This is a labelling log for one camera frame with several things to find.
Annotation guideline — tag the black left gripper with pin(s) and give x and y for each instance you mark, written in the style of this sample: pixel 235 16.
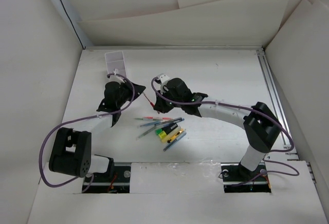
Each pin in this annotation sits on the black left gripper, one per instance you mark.
pixel 126 84

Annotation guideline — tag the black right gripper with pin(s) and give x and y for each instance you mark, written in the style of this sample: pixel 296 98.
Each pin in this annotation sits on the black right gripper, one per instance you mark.
pixel 161 106

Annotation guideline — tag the red capped gel pen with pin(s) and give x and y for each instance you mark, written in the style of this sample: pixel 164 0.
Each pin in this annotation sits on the red capped gel pen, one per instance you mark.
pixel 150 102

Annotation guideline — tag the red clear gel pen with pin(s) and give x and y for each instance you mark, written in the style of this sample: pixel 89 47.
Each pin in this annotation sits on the red clear gel pen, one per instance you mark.
pixel 153 118

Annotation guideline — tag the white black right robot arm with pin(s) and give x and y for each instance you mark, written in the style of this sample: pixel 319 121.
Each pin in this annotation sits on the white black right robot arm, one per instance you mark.
pixel 256 123

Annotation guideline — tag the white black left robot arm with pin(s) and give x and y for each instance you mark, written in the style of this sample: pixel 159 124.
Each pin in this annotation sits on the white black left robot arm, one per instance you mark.
pixel 72 149

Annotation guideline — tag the black thin pen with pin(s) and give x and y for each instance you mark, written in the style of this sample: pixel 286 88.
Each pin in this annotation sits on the black thin pen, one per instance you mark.
pixel 180 119

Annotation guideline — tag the grey clear pen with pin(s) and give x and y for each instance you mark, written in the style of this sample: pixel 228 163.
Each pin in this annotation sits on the grey clear pen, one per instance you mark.
pixel 146 132

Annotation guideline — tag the black marker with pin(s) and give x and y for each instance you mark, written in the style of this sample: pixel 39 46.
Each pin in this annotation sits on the black marker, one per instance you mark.
pixel 169 128

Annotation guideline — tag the yellow highlighter marker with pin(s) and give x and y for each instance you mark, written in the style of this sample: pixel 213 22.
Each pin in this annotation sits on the yellow highlighter marker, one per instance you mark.
pixel 165 137

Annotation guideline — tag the yellow black pen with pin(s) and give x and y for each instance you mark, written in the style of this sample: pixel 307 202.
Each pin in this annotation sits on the yellow black pen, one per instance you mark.
pixel 176 135

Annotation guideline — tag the white divided organizer container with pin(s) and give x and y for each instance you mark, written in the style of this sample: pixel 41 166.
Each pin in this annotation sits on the white divided organizer container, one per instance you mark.
pixel 115 63

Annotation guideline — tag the blue grey pen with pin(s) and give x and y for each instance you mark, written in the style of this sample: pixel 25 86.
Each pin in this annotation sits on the blue grey pen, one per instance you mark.
pixel 178 138

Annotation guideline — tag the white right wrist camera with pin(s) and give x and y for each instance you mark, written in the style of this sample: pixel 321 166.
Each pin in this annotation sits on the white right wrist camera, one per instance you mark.
pixel 161 78

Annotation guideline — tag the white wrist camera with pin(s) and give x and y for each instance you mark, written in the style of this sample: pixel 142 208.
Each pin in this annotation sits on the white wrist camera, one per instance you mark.
pixel 161 78
pixel 117 75

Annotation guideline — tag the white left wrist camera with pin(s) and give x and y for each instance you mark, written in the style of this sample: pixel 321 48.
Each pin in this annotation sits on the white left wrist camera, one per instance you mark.
pixel 117 75

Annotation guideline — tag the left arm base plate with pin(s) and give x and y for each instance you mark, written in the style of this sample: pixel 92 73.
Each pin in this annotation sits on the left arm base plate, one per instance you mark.
pixel 117 182

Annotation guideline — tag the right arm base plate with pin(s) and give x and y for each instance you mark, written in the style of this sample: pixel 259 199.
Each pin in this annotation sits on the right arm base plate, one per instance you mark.
pixel 237 179

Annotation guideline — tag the aluminium rail right side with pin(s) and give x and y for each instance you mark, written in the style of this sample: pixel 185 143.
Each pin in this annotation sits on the aluminium rail right side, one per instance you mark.
pixel 276 105

